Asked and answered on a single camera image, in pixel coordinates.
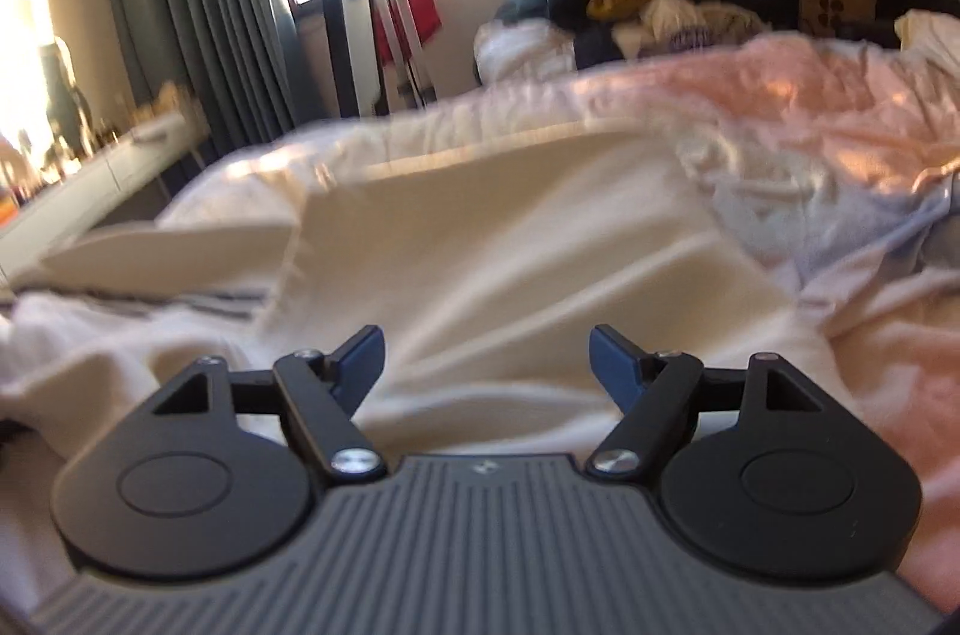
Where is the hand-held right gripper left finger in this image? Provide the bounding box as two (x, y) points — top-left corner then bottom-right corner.
(154, 326), (387, 478)

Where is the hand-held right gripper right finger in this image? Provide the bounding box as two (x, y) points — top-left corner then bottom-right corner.
(586, 324), (826, 477)

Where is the metal clothes rack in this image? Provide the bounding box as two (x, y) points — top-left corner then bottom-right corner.
(335, 0), (437, 109)

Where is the dark navy garment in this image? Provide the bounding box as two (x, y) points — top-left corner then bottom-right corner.
(555, 0), (640, 71)

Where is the white dressing table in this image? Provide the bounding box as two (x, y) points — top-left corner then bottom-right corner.
(0, 110), (212, 265)

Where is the white panel heater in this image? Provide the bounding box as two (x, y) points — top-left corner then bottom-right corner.
(326, 0), (377, 116)

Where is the white quilt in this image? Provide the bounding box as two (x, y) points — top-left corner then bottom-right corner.
(474, 18), (580, 86)

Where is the pink duvet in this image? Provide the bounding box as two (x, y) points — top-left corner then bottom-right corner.
(0, 31), (960, 613)

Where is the white garment purple print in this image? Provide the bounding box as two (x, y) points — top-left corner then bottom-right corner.
(645, 0), (722, 56)

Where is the red cloth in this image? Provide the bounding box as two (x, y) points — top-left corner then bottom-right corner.
(375, 0), (441, 64)

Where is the teal crumpled cloth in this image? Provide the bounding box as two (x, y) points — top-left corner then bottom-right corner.
(499, 0), (554, 26)

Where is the group of cosmetic bottles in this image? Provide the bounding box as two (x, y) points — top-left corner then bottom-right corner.
(0, 38), (190, 208)

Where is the cream pillow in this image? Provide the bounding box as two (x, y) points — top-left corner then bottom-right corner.
(896, 8), (960, 52)

